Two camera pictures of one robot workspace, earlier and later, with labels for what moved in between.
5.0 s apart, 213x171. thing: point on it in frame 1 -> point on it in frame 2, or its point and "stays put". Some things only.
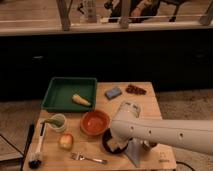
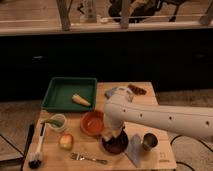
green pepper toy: [58, 122] stays put
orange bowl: [94, 122] stays put
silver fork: [79, 156] stays put
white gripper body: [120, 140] -> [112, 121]
